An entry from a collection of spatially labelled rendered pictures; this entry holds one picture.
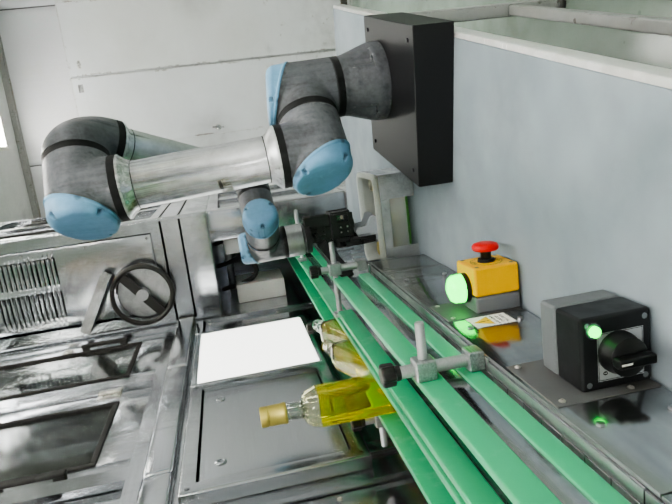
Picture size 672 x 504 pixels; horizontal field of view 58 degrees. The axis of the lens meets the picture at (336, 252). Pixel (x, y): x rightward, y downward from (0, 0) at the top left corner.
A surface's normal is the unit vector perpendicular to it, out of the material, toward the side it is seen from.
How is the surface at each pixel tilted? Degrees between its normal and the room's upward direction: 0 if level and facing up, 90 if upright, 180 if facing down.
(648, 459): 90
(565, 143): 0
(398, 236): 90
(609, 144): 0
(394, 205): 90
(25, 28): 90
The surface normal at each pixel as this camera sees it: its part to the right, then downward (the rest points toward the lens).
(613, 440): -0.12, -0.97
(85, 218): 0.12, 0.90
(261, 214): 0.05, -0.44
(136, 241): 0.18, 0.18
